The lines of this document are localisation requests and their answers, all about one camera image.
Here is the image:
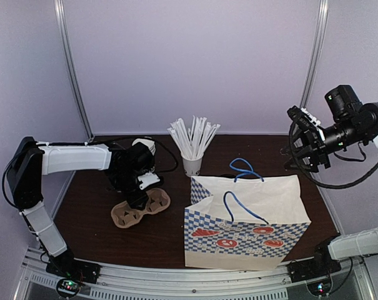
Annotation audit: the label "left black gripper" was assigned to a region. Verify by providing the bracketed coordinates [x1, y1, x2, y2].
[112, 168, 149, 210]

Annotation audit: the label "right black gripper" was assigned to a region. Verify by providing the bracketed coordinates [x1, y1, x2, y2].
[281, 117, 367, 173]

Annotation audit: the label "cardboard cup carrier tray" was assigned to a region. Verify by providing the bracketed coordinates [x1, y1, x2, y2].
[111, 187, 171, 229]

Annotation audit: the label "checkered paper takeout bag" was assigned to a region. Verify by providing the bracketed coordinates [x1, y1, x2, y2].
[184, 164, 311, 271]

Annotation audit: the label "stack of paper cups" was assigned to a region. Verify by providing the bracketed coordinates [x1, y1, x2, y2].
[132, 137, 156, 156]

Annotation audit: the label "stack of black lids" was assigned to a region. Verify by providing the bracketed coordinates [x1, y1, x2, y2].
[221, 174, 236, 179]

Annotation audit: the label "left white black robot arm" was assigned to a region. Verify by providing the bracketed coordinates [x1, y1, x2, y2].
[3, 136, 162, 278]

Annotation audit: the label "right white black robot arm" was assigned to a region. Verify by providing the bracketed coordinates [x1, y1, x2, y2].
[286, 85, 378, 276]

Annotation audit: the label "bundle of wrapped white straws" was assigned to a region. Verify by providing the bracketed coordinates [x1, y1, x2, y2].
[167, 116, 221, 160]

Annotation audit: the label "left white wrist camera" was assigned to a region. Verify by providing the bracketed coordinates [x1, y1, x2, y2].
[137, 172, 162, 190]

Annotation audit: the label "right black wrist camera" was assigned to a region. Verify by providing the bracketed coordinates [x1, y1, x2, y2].
[287, 106, 321, 128]

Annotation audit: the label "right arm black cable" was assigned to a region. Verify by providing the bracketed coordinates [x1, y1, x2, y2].
[288, 118, 378, 190]

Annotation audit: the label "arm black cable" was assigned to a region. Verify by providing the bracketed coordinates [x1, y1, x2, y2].
[288, 118, 378, 190]
[1, 137, 179, 213]

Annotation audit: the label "aluminium front frame rail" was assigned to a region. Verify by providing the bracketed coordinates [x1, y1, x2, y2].
[13, 246, 374, 300]

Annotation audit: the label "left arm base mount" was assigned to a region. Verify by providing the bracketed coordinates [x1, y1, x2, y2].
[46, 256, 101, 284]

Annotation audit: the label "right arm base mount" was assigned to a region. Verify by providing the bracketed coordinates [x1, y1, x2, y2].
[287, 259, 341, 283]

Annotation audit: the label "right aluminium corner post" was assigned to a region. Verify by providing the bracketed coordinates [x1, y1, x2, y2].
[300, 0, 329, 107]

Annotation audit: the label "aluminium corner post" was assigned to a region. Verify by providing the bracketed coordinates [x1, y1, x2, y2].
[54, 0, 94, 140]
[300, 0, 329, 107]

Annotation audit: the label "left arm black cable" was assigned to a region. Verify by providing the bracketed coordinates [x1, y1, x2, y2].
[1, 137, 179, 213]

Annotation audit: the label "left aluminium corner post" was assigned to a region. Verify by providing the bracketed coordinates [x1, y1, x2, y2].
[54, 0, 94, 140]

